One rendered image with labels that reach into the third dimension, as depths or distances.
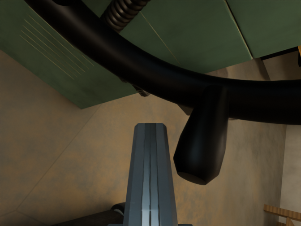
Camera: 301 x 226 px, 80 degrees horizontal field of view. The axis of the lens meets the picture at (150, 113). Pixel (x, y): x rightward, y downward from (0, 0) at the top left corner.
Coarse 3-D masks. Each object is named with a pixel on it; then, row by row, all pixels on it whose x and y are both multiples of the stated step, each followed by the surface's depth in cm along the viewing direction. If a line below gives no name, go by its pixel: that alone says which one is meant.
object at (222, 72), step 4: (224, 68) 42; (212, 72) 38; (216, 72) 39; (220, 72) 41; (224, 72) 42; (216, 76) 39; (220, 76) 41; (224, 76) 42; (184, 108) 42; (188, 108) 41; (188, 112) 43
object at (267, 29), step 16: (240, 0) 23; (256, 0) 23; (272, 0) 22; (288, 0) 21; (240, 16) 25; (256, 16) 24; (272, 16) 23; (288, 16) 23; (256, 32) 26; (272, 32) 25; (288, 32) 24; (256, 48) 27; (272, 48) 26; (288, 48) 26
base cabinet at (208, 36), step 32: (0, 0) 42; (96, 0) 31; (160, 0) 27; (192, 0) 26; (224, 0) 24; (0, 32) 54; (32, 32) 47; (128, 32) 34; (160, 32) 32; (192, 32) 29; (224, 32) 27; (32, 64) 63; (64, 64) 54; (96, 64) 47; (192, 64) 35; (224, 64) 32; (64, 96) 77; (96, 96) 64
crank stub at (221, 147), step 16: (208, 96) 11; (224, 96) 11; (192, 112) 11; (208, 112) 10; (224, 112) 10; (192, 128) 9; (208, 128) 9; (224, 128) 10; (192, 144) 9; (208, 144) 9; (224, 144) 9; (176, 160) 9; (192, 160) 8; (208, 160) 8; (192, 176) 9; (208, 176) 8
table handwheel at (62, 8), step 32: (32, 0) 11; (64, 0) 11; (64, 32) 12; (96, 32) 12; (128, 64) 13; (160, 64) 13; (160, 96) 14; (192, 96) 13; (256, 96) 11; (288, 96) 10
